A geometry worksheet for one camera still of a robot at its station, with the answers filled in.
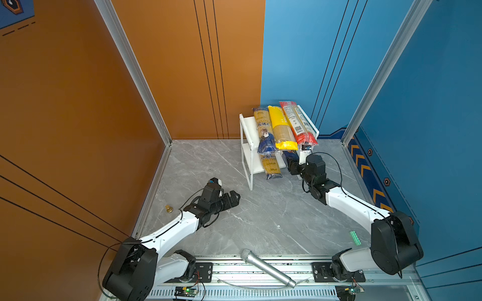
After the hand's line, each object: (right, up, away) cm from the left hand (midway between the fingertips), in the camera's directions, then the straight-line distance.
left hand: (234, 196), depth 86 cm
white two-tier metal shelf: (+8, +17, 0) cm, 19 cm away
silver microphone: (+7, -23, -11) cm, 26 cm away
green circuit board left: (-18, -33, -16) cm, 41 cm away
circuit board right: (+44, -33, -16) cm, 58 cm away
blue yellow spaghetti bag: (+17, +14, -2) cm, 22 cm away
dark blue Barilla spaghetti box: (+25, +18, 0) cm, 31 cm away
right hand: (+28, +19, 0) cm, 34 cm away
